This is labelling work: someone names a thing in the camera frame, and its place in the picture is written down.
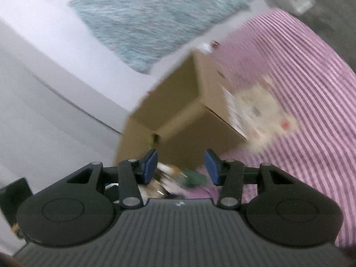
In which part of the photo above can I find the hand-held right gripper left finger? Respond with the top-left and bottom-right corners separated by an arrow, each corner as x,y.
65,148 -> 159,209

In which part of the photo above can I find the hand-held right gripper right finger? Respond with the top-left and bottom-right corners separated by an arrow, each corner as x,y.
204,149 -> 295,209

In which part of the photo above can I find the brown cardboard box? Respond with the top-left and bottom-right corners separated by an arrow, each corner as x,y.
114,49 -> 249,171

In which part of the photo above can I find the dark green object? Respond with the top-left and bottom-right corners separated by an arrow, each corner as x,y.
184,168 -> 208,188

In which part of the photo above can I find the white brown object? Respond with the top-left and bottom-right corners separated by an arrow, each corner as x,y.
145,163 -> 184,198

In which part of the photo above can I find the purple striped blanket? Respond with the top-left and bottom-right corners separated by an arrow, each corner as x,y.
192,8 -> 356,249

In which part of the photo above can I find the black appliance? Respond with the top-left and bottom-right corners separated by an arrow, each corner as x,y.
0,177 -> 31,240

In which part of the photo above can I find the teal woven rug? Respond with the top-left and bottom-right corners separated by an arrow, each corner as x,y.
69,0 -> 251,75

